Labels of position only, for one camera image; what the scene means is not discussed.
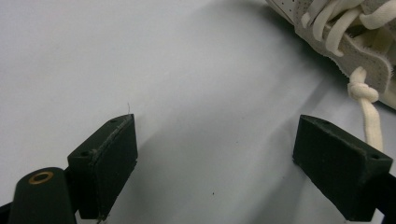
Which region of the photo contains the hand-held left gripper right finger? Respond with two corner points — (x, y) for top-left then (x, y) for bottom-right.
(292, 114), (394, 222)

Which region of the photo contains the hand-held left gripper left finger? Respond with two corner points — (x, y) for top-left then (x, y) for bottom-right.
(66, 113), (139, 222)

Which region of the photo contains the beige lace-up sneaker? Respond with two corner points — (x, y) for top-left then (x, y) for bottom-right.
(265, 0), (396, 153)

